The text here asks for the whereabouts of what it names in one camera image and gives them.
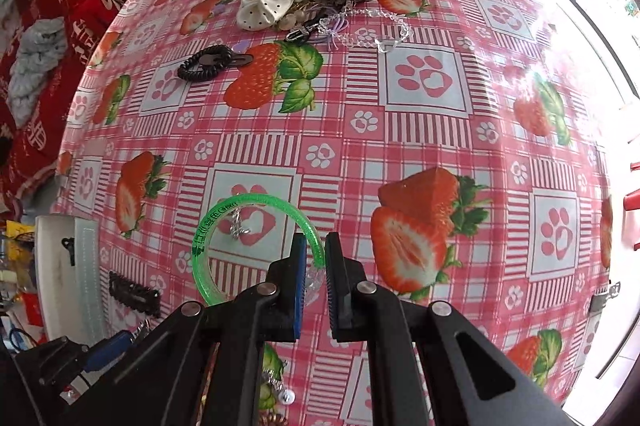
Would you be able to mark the red plastic bag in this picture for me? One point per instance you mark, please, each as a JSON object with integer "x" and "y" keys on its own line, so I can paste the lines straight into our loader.
{"x": 34, "y": 313}

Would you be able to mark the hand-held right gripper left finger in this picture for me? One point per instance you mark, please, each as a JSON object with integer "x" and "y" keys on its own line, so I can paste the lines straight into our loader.
{"x": 299, "y": 286}

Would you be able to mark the black snap hair clip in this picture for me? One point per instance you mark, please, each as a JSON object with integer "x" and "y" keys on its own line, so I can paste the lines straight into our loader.
{"x": 134, "y": 293}

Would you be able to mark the green plastic bangle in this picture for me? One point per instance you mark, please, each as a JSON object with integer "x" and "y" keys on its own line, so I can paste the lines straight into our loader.
{"x": 200, "y": 251}

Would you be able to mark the lilac ribbon bow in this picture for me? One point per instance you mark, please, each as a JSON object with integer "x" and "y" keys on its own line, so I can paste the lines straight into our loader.
{"x": 321, "y": 38}

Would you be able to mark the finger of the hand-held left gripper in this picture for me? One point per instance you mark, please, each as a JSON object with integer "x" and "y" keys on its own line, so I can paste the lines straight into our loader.
{"x": 107, "y": 347}

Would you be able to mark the white tray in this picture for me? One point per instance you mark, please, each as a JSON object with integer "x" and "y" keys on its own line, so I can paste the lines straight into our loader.
{"x": 55, "y": 266}

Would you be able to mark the small silver charm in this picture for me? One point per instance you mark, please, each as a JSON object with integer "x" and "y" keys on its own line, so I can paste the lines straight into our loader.
{"x": 237, "y": 226}

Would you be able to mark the red plastic stool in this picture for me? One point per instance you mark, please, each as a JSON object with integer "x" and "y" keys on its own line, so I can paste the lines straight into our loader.
{"x": 632, "y": 216}

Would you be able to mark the brown flat hair clip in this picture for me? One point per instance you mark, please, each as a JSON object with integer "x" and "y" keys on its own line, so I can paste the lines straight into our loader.
{"x": 243, "y": 58}

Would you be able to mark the black clasp clip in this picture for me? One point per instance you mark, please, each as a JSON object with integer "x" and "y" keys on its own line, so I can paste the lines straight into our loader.
{"x": 300, "y": 35}

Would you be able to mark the yellow packet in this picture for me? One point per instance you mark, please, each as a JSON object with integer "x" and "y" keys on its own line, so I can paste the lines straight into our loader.
{"x": 20, "y": 238}

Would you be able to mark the strawberry print pink tablecloth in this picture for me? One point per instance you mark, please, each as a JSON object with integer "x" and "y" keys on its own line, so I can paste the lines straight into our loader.
{"x": 350, "y": 156}

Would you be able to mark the red printed blanket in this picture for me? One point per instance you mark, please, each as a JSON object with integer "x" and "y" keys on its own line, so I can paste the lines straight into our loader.
{"x": 45, "y": 116}

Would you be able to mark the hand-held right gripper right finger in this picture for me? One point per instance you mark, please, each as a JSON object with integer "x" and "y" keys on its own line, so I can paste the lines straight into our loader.
{"x": 332, "y": 286}

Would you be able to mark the grey knitted cloth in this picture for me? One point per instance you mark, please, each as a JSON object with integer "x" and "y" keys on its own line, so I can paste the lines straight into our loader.
{"x": 35, "y": 66}

